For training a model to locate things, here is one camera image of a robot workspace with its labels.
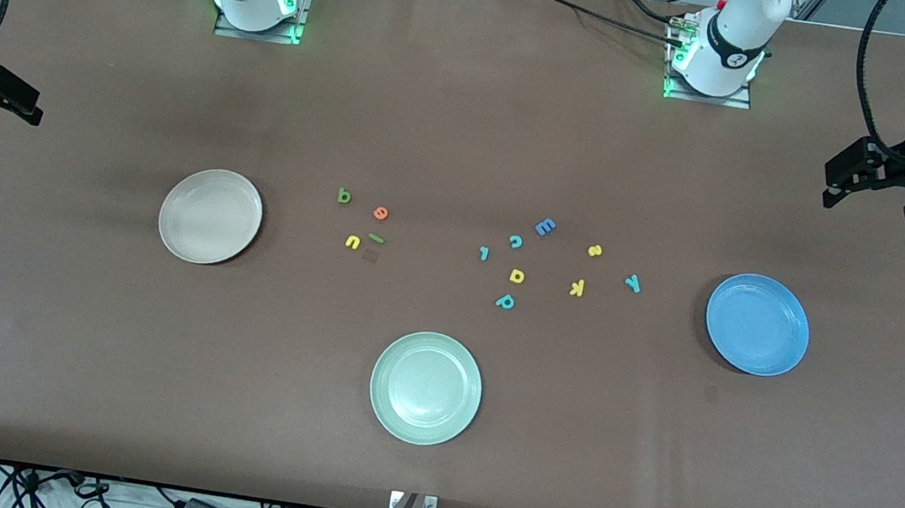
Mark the brown table cover sheet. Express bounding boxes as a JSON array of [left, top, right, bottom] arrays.
[[0, 0, 905, 508]]

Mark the blue plate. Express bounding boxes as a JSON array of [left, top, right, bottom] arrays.
[[698, 268, 818, 383]]

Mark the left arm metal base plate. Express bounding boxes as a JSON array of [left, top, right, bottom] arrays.
[[662, 18, 762, 111]]

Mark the pale green plate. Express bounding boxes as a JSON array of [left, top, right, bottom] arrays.
[[363, 325, 489, 452]]

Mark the long black cable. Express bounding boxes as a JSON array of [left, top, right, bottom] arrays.
[[498, 0, 691, 51]]

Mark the short black cable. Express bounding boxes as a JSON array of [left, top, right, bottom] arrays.
[[605, 0, 685, 27]]

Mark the beige brown plate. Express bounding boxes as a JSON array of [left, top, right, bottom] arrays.
[[153, 162, 269, 272]]

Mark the black left camera cable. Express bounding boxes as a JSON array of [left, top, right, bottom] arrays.
[[842, 0, 905, 168]]

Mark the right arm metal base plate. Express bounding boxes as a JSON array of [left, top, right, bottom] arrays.
[[213, 0, 314, 47]]

